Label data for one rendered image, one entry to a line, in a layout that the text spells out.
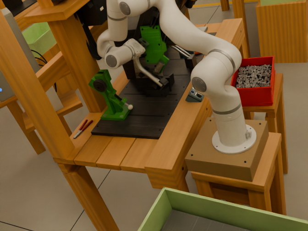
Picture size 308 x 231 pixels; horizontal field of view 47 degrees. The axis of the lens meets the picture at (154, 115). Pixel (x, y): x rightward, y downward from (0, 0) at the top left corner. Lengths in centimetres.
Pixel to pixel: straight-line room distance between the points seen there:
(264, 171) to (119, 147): 71
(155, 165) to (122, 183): 132
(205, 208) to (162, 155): 37
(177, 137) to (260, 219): 61
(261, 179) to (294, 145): 139
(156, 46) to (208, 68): 75
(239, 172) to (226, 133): 17
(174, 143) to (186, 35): 56
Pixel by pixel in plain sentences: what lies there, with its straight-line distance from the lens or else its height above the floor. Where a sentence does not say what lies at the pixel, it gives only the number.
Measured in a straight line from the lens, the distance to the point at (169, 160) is 160.
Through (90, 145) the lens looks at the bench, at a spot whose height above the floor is 88.
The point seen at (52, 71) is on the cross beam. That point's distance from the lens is 193.
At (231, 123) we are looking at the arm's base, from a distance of 144.
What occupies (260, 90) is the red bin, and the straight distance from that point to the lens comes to 189.
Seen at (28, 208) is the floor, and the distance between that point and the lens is 317.
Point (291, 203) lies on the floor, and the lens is 251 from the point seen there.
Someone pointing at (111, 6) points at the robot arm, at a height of 154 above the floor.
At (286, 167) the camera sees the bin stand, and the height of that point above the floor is 6.
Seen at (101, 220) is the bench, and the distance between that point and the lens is 223.
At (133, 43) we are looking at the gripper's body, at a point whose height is 124.
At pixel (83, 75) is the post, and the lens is 199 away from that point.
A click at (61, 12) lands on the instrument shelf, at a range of 172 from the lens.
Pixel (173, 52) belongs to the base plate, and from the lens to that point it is 246.
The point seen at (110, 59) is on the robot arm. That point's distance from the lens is 172.
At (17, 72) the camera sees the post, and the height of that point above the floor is 141.
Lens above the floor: 198
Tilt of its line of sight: 35 degrees down
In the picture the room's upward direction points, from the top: 19 degrees counter-clockwise
